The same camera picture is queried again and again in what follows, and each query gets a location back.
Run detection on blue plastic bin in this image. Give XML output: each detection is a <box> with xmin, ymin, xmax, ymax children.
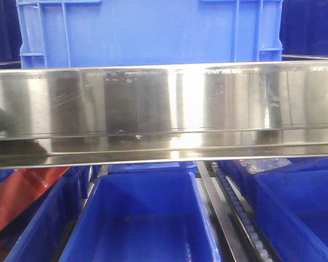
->
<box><xmin>16</xmin><ymin>1</ymin><xmax>283</xmax><ymax>68</ymax></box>

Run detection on blue bin lower right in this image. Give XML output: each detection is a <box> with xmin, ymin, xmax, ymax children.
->
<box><xmin>218</xmin><ymin>157</ymin><xmax>328</xmax><ymax>261</ymax></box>

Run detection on red package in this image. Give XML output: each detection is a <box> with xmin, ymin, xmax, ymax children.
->
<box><xmin>0</xmin><ymin>166</ymin><xmax>70</xmax><ymax>232</ymax></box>

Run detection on steel shelf front beam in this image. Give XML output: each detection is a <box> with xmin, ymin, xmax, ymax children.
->
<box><xmin>0</xmin><ymin>59</ymin><xmax>328</xmax><ymax>169</ymax></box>

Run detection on lower roller track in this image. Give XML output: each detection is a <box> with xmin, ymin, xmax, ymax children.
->
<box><xmin>211</xmin><ymin>162</ymin><xmax>276</xmax><ymax>262</ymax></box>

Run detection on blue bin lower left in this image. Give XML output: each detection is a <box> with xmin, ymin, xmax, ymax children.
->
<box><xmin>4</xmin><ymin>166</ymin><xmax>93</xmax><ymax>261</ymax></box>

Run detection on blue bin behind centre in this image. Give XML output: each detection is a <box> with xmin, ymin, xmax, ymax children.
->
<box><xmin>107</xmin><ymin>162</ymin><xmax>197</xmax><ymax>174</ymax></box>

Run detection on blue bin lower centre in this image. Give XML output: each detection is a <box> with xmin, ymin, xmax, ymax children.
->
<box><xmin>60</xmin><ymin>172</ymin><xmax>221</xmax><ymax>261</ymax></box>

